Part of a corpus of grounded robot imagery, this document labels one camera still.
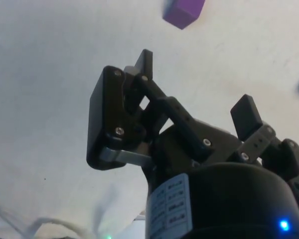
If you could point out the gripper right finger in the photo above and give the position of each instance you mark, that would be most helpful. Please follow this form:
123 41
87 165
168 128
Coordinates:
246 117

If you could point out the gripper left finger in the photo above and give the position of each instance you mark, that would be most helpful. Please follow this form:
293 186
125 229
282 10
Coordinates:
107 119

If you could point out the purple triangular block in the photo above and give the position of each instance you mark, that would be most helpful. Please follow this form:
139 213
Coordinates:
184 12

